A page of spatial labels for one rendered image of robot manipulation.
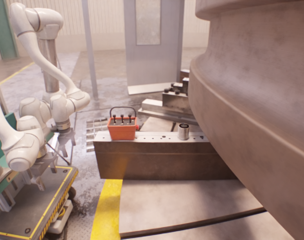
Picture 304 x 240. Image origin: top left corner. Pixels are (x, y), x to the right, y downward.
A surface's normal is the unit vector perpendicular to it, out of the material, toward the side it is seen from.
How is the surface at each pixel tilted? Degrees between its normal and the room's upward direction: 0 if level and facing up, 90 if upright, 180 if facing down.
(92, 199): 0
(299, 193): 90
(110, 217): 0
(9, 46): 90
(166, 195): 0
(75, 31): 90
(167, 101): 90
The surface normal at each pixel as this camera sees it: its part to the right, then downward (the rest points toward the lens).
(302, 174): -0.95, 0.14
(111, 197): 0.00, -0.89
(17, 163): 0.40, 0.55
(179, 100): -0.40, 0.43
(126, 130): 0.03, 0.56
